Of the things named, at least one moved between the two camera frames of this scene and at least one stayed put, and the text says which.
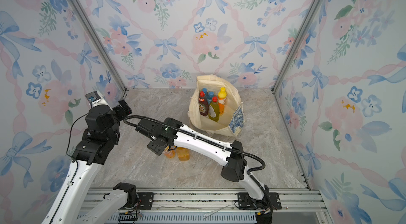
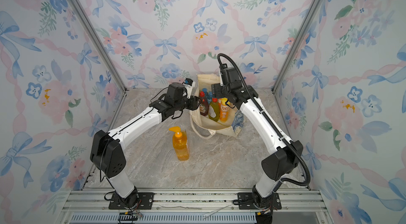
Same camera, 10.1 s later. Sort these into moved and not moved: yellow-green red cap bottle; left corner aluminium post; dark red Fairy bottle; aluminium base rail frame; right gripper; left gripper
Moved: left gripper; right gripper
Not moved: yellow-green red cap bottle; aluminium base rail frame; dark red Fairy bottle; left corner aluminium post
